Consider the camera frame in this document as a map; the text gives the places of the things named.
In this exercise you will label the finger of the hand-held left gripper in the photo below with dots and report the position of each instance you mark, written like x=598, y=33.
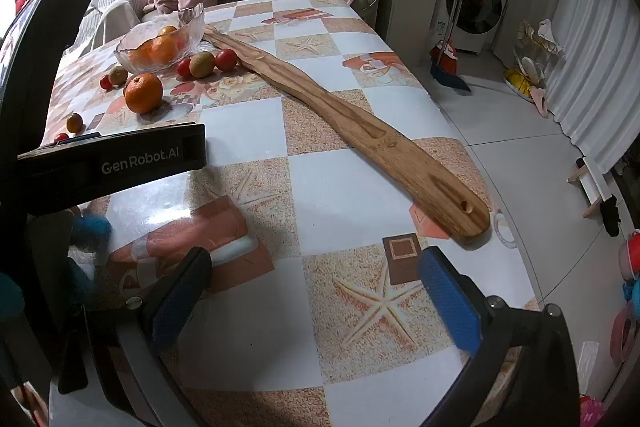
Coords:
x=92, y=229

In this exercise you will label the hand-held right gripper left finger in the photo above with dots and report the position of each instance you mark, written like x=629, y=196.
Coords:
x=167, y=322

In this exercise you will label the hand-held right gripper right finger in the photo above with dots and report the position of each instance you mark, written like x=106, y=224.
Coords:
x=445, y=302

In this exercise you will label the orange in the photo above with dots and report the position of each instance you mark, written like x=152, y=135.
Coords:
x=162, y=48
x=139, y=53
x=143, y=93
x=168, y=30

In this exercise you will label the white tape roll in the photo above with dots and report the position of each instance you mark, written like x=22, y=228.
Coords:
x=509, y=242

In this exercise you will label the small brown kiwi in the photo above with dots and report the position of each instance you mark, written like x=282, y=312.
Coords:
x=118, y=75

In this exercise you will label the clear glass bowl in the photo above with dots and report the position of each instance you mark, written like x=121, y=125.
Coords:
x=192, y=19

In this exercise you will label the checkered printed tablecloth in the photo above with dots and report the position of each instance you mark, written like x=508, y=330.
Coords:
x=325, y=187

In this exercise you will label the long wooden paddle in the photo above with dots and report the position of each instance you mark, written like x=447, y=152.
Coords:
x=385, y=137

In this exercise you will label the pink plastic toy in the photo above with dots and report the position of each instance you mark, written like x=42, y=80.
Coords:
x=622, y=337

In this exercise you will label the pink patterned bag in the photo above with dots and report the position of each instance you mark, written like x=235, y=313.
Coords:
x=592, y=414

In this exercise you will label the black sock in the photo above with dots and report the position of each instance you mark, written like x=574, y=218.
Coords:
x=610, y=217

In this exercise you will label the blue plastic toy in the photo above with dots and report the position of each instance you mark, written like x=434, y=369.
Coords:
x=632, y=299

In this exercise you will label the white wooden stool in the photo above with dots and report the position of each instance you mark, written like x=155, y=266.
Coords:
x=595, y=187

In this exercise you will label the pink slipper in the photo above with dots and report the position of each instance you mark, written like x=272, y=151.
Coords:
x=540, y=102

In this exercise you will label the red broom and dustpan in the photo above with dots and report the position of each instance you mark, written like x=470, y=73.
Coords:
x=447, y=79

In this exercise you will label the yellow cloth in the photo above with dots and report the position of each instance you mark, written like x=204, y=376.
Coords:
x=520, y=83

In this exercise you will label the small rack with cloths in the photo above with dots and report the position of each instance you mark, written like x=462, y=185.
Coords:
x=530, y=42

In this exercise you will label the white curtain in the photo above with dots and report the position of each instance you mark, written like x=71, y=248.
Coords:
x=595, y=72

